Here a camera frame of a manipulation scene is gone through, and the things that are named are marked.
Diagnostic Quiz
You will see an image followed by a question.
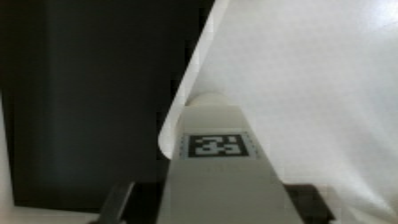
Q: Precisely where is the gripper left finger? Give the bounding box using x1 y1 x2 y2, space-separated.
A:
95 182 134 224

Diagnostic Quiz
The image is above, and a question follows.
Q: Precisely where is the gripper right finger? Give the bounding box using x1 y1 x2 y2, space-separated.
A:
284 184 335 224

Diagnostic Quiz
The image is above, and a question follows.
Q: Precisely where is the white desk leg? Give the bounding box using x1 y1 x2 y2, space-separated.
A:
156 93 303 224

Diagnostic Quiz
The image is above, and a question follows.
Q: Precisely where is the white desk top panel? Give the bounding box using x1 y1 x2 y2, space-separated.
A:
158 0 398 224

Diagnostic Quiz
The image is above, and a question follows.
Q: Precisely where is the white U-shaped obstacle fence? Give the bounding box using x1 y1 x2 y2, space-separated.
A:
0 95 97 224

